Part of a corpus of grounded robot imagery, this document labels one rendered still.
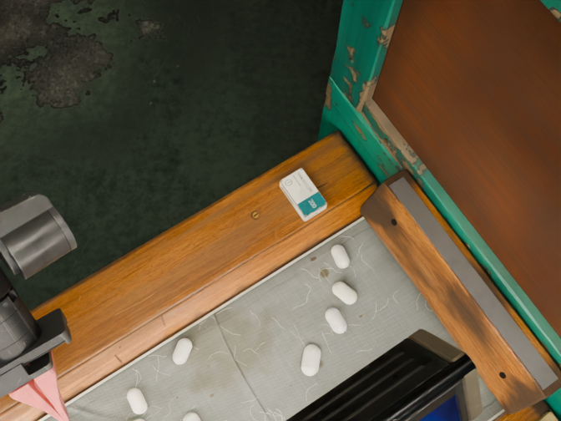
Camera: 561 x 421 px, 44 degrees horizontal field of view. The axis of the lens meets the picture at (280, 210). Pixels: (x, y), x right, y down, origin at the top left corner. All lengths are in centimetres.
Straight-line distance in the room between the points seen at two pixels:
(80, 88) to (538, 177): 145
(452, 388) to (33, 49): 167
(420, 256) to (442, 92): 21
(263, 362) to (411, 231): 24
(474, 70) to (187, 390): 50
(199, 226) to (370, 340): 26
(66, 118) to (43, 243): 121
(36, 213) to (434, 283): 45
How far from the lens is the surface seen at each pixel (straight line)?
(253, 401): 87
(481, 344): 83
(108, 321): 88
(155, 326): 87
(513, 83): 62
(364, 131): 89
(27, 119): 191
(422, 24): 69
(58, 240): 69
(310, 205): 88
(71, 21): 204
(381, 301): 90
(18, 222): 69
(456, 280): 81
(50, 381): 72
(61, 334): 70
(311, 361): 86
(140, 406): 86
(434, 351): 54
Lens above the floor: 161
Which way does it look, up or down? 70 degrees down
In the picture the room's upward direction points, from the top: 5 degrees clockwise
